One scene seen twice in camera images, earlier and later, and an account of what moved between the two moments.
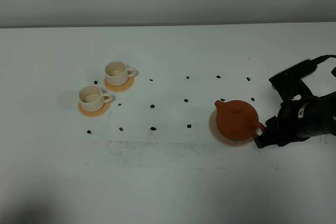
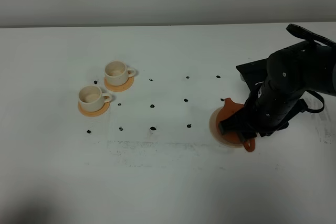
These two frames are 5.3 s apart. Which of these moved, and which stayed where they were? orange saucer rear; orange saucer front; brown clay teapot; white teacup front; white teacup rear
Moved: brown clay teapot
Stayed: orange saucer front; orange saucer rear; white teacup front; white teacup rear
